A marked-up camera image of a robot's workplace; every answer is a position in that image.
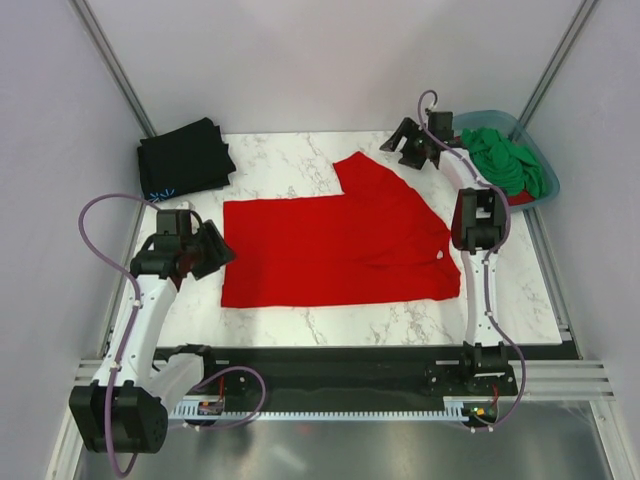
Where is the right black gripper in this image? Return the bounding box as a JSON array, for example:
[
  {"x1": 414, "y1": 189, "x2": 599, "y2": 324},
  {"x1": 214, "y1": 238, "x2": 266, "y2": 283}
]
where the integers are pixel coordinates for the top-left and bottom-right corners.
[{"x1": 379, "y1": 118, "x2": 431, "y2": 171}]

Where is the blue plastic basin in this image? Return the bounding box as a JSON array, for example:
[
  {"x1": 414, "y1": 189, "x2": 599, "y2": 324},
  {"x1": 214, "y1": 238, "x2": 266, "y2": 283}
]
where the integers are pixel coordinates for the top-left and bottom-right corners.
[{"x1": 453, "y1": 110, "x2": 560, "y2": 211}]

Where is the red t shirt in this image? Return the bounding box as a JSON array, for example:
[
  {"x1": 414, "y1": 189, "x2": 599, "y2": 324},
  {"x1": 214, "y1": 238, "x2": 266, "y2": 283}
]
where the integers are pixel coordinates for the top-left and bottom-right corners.
[
  {"x1": 508, "y1": 190, "x2": 536, "y2": 209},
  {"x1": 221, "y1": 152, "x2": 461, "y2": 309}
]

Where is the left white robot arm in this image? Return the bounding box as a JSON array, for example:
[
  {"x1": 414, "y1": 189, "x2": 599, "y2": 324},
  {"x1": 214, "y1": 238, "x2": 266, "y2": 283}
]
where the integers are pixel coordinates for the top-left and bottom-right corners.
[{"x1": 69, "y1": 209, "x2": 235, "y2": 454}]

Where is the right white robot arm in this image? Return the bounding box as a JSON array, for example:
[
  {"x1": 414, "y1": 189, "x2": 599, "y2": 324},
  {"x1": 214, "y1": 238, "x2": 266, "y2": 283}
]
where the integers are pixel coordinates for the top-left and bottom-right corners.
[{"x1": 380, "y1": 112, "x2": 512, "y2": 394}]

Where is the folded black t shirt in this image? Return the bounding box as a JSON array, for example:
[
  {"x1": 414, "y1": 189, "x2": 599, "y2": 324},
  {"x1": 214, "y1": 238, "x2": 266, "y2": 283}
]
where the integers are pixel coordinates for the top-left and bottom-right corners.
[{"x1": 137, "y1": 117, "x2": 236, "y2": 202}]

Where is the green t shirt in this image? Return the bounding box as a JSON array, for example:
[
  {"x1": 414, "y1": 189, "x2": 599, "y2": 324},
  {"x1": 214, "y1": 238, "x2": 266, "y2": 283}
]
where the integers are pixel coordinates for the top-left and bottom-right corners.
[{"x1": 460, "y1": 127, "x2": 549, "y2": 199}]

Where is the red t shirt in basin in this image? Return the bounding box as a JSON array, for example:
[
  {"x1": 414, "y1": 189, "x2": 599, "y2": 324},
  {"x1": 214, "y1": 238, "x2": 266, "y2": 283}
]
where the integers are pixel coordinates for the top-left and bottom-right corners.
[{"x1": 508, "y1": 190, "x2": 536, "y2": 209}]

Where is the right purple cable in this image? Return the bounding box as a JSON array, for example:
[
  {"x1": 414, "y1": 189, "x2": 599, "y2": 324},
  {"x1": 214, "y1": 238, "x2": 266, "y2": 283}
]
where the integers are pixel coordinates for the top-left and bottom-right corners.
[{"x1": 417, "y1": 90, "x2": 526, "y2": 431}]

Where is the purple cable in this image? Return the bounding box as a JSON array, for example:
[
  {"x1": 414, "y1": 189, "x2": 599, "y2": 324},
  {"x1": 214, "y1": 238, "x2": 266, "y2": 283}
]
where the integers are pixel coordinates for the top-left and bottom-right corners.
[
  {"x1": 417, "y1": 90, "x2": 526, "y2": 431},
  {"x1": 79, "y1": 193, "x2": 171, "y2": 478}
]

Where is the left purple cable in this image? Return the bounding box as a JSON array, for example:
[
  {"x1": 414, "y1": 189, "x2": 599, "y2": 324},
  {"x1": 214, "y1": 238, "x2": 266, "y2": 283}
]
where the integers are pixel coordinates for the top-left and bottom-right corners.
[{"x1": 79, "y1": 193, "x2": 171, "y2": 478}]

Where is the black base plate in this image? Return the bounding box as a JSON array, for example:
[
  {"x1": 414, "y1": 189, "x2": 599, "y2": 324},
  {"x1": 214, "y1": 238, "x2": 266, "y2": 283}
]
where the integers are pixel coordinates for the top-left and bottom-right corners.
[{"x1": 169, "y1": 344, "x2": 516, "y2": 414}]

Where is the right aluminium frame post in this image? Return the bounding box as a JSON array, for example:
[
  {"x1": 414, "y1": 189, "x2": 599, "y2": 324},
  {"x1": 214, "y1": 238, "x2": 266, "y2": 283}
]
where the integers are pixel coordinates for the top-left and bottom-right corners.
[{"x1": 518, "y1": 0, "x2": 600, "y2": 129}]

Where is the aluminium frame post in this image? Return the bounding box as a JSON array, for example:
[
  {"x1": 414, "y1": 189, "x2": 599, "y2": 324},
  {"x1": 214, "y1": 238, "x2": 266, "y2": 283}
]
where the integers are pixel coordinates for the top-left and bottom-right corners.
[
  {"x1": 518, "y1": 0, "x2": 600, "y2": 129},
  {"x1": 69, "y1": 0, "x2": 157, "y2": 137}
]

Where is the left aluminium frame post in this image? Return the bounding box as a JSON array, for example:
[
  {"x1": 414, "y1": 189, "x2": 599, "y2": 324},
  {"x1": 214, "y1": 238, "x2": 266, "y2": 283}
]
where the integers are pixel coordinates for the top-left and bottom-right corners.
[{"x1": 69, "y1": 0, "x2": 157, "y2": 137}]

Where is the aluminium rail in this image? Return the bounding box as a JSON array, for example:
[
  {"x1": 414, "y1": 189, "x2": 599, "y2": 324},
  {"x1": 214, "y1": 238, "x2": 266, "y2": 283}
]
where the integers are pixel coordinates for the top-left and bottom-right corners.
[{"x1": 514, "y1": 360, "x2": 615, "y2": 401}]

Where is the white slotted cable duct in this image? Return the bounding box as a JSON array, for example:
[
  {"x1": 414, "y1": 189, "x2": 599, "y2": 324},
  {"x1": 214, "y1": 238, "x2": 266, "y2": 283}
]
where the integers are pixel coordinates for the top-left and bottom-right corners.
[{"x1": 169, "y1": 397, "x2": 499, "y2": 422}]

